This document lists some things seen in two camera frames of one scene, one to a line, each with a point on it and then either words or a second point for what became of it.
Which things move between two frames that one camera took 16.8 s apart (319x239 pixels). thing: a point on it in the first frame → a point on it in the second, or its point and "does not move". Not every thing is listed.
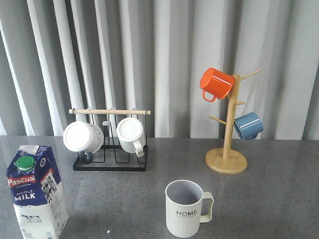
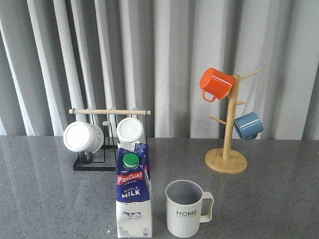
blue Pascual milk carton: x=35 y=187 → x=133 y=208
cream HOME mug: x=184 y=199 does not move
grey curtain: x=58 y=55 does not move
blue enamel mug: x=247 y=126 does not move
